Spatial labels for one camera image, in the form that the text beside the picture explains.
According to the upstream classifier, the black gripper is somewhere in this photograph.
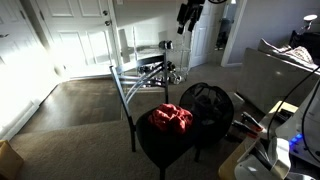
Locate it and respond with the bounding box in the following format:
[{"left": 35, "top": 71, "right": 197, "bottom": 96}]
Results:
[{"left": 176, "top": 0, "right": 206, "bottom": 34}]

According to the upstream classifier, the red cloth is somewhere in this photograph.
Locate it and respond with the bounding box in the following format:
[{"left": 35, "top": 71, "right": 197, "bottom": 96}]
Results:
[{"left": 147, "top": 103, "right": 194, "bottom": 135}]

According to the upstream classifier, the white hallway door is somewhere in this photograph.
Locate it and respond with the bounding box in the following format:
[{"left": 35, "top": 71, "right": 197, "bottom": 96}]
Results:
[{"left": 189, "top": 0, "right": 223, "bottom": 68}]

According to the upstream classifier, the black shoe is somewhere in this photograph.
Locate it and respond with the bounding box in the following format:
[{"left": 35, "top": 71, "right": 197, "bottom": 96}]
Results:
[
  {"left": 165, "top": 60, "right": 177, "bottom": 73},
  {"left": 159, "top": 39, "right": 174, "bottom": 50},
  {"left": 138, "top": 64, "right": 154, "bottom": 75}
]

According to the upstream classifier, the silver grey shoe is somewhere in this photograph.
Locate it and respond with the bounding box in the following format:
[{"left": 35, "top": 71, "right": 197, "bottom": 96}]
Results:
[
  {"left": 169, "top": 73, "right": 183, "bottom": 85},
  {"left": 153, "top": 75, "right": 168, "bottom": 85}
]

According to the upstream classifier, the grey sofa cushion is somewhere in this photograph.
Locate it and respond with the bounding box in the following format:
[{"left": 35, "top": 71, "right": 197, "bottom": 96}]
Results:
[{"left": 258, "top": 37, "right": 293, "bottom": 56}]

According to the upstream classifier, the black mesh hamper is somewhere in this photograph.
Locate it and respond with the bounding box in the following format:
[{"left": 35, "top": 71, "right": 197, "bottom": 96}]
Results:
[{"left": 178, "top": 82, "right": 235, "bottom": 149}]

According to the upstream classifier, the grey sofa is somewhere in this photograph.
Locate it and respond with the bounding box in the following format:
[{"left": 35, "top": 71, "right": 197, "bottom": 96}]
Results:
[{"left": 236, "top": 38, "right": 320, "bottom": 114}]

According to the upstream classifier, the white door with deadbolt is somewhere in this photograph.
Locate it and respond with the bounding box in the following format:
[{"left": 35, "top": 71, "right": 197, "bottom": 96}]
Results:
[{"left": 34, "top": 0, "right": 119, "bottom": 79}]

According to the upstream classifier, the patterned throw pillow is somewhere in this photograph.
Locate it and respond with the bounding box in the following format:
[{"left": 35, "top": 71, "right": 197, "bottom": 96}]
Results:
[{"left": 283, "top": 45, "right": 316, "bottom": 65}]

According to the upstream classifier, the red black clamp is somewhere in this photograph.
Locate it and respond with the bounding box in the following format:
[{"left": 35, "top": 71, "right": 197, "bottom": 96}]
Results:
[
  {"left": 240, "top": 111, "right": 264, "bottom": 133},
  {"left": 231, "top": 119, "right": 259, "bottom": 139}
]

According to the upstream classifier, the white lamp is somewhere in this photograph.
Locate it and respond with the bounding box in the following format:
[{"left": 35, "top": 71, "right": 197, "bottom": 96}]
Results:
[{"left": 298, "top": 13, "right": 319, "bottom": 36}]

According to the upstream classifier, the black armchair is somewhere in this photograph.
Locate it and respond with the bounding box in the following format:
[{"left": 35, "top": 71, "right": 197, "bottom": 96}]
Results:
[{"left": 288, "top": 29, "right": 320, "bottom": 63}]

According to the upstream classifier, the black metal chair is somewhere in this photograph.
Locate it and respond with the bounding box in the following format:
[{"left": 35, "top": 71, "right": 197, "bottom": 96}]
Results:
[{"left": 109, "top": 53, "right": 203, "bottom": 180}]

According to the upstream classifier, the yellow cardboard box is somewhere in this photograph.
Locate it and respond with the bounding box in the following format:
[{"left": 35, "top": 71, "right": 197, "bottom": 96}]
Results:
[{"left": 0, "top": 139, "right": 24, "bottom": 180}]

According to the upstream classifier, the chrome wire shelf rack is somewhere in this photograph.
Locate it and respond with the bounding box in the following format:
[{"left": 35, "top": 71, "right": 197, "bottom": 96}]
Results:
[{"left": 118, "top": 26, "right": 193, "bottom": 85}]

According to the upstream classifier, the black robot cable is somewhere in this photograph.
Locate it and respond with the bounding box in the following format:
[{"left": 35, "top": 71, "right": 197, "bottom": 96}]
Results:
[{"left": 266, "top": 64, "right": 320, "bottom": 141}]

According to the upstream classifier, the white door with lever handle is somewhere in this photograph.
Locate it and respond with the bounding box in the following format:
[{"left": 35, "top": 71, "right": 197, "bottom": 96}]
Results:
[{"left": 0, "top": 0, "right": 61, "bottom": 141}]

